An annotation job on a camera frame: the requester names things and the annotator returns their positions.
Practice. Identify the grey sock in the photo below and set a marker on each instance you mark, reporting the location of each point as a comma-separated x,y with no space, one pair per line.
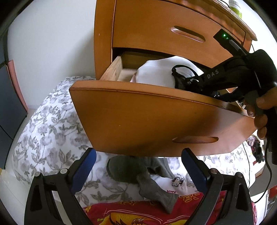
160,166
151,190

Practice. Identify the white cloth with cat patch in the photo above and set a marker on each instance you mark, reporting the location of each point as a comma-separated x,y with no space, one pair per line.
155,73

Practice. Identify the wooden drawer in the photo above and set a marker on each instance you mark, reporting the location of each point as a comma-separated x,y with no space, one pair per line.
140,121
151,28

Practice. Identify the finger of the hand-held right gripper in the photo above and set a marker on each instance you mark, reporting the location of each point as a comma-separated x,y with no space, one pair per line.
195,84
229,96

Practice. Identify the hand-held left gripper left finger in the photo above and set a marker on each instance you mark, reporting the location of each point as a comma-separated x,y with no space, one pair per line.
85,171

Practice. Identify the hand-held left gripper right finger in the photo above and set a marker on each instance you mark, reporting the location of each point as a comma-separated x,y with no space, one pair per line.
193,173

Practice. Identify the white pill bottle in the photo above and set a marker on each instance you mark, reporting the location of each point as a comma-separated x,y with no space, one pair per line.
237,8

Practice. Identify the wooden nightstand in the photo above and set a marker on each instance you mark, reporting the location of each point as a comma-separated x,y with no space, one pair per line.
103,43

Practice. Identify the person's right hand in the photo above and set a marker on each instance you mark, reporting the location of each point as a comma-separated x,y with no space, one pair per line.
268,99

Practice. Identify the small white cat-print garment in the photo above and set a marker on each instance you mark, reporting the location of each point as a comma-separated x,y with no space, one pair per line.
177,188

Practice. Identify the black cloth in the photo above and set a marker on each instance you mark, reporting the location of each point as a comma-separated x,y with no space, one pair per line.
258,151

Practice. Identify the grey floral quilt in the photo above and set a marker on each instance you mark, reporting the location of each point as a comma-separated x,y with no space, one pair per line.
54,129

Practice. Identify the dark wardrobe panels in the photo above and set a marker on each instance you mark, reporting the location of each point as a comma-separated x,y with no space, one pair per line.
10,108

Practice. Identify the red floral blanket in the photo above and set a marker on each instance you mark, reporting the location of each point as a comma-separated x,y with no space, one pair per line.
129,214

